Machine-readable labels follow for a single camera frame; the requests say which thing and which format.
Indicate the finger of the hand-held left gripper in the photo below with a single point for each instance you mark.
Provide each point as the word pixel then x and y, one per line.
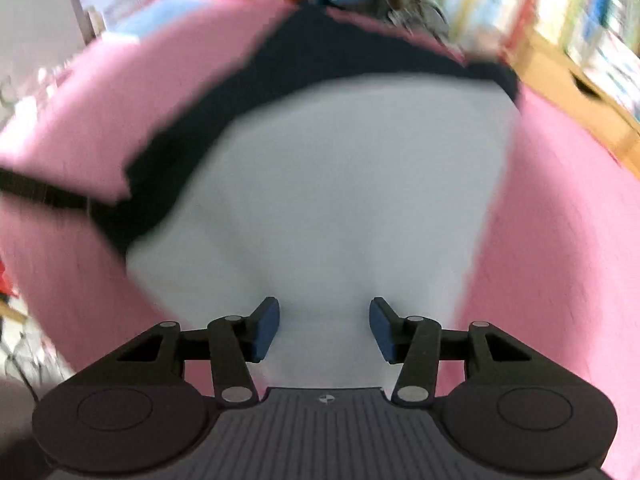
pixel 60 190

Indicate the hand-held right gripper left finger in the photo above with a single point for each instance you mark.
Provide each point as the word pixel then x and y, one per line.
pixel 265 330

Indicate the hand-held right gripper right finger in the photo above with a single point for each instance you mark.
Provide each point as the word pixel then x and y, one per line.
pixel 382 330

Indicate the navy white striped jacket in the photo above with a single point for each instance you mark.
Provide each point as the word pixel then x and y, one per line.
pixel 325 185

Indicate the pink blanket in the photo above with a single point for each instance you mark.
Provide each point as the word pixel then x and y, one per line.
pixel 75 110

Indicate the wooden drawer cabinet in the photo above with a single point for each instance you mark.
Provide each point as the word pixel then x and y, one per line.
pixel 575 90

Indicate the row of colourful books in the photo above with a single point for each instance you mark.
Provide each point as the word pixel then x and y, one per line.
pixel 550 0

